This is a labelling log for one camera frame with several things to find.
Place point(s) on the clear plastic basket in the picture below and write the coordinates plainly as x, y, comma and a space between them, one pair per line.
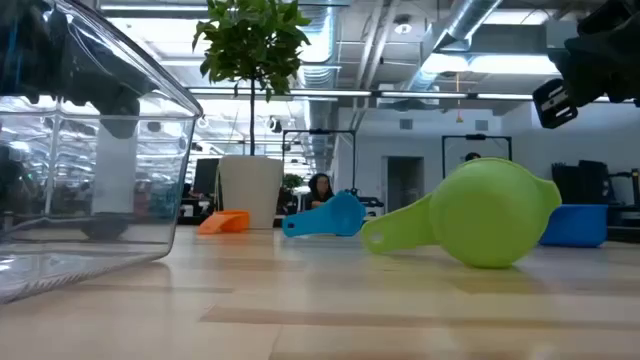
150, 200

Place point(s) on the small dark blue measuring cup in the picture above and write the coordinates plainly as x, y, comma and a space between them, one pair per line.
105, 227

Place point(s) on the large blue measuring cup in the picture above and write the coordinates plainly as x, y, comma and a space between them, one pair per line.
575, 225

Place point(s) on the orange measuring cup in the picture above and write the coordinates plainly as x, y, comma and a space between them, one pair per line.
227, 221

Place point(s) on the green measuring cup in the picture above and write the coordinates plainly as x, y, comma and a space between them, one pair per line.
485, 215

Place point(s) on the light blue measuring cup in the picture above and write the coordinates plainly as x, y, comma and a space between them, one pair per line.
340, 215

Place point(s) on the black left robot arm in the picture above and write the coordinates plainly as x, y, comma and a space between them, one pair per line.
25, 50

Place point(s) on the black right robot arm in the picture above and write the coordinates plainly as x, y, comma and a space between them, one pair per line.
615, 15

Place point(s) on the dark background equipment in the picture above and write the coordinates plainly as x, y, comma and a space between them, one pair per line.
580, 182

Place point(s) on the black background monitor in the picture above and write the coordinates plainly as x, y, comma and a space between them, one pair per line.
206, 177

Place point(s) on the standing person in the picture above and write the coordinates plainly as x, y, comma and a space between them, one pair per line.
472, 156

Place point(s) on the green plant in white pot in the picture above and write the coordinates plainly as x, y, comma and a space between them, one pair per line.
250, 190

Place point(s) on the small background plant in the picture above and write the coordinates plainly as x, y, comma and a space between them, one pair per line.
292, 182

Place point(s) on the grey doorway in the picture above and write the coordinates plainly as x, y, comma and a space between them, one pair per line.
402, 180

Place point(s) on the black metal rig frame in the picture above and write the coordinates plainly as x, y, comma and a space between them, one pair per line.
475, 136

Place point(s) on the silver ventilation duct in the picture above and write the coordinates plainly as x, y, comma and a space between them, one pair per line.
465, 25

